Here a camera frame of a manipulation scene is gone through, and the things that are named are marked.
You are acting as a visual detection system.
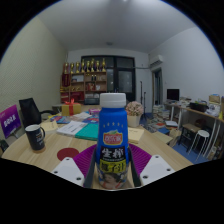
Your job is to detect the pale yellow envelope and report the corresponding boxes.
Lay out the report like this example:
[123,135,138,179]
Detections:
[40,120,60,134]

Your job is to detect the black office chair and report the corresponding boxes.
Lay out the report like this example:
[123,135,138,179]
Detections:
[18,97,58,129]

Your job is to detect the black framed glass door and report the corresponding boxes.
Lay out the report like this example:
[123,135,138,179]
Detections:
[80,55,137,103]

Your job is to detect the purple sign board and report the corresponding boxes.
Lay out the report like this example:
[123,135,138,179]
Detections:
[0,104,22,140]

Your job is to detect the pale yellow book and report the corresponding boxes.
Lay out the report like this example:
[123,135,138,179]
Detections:
[127,126,145,145]

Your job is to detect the white wall air conditioner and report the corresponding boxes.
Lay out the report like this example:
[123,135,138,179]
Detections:
[148,54,165,68]

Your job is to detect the pink box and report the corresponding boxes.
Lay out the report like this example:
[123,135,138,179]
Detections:
[88,107,102,116]

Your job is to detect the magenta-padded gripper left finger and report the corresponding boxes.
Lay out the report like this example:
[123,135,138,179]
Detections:
[50,143,98,190]

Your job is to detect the pink flowers in white pot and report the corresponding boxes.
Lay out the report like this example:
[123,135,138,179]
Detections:
[125,100,145,128]

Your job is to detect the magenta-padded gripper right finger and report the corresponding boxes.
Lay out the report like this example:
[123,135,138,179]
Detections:
[127,143,176,188]

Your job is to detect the cluttered wooden side desk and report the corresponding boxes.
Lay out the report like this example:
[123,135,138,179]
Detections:
[164,96,224,161]

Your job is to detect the black mug white inside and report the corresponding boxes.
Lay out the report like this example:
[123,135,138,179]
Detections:
[24,123,47,154]

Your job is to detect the blue drink bottle white cap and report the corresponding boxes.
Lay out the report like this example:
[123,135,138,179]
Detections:
[94,92,130,191]

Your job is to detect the flat round red coaster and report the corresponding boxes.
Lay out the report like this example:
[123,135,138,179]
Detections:
[56,147,80,162]

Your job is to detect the wooden shelf unit with trophies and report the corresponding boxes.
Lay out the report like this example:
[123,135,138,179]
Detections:
[59,58,108,105]

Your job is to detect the blue colourful booklet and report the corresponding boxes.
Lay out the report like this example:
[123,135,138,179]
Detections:
[83,115,101,125]
[49,114,71,125]

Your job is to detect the teal notebook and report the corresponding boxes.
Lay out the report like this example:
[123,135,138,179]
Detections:
[75,123,100,142]

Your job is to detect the black computer monitor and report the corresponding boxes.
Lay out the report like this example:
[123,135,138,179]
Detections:
[166,88,180,102]

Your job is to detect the white round stool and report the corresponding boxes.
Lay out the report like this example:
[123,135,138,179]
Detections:
[191,129,210,158]

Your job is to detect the yellow gift box red ribbon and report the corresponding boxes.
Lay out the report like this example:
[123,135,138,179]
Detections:
[61,98,82,117]

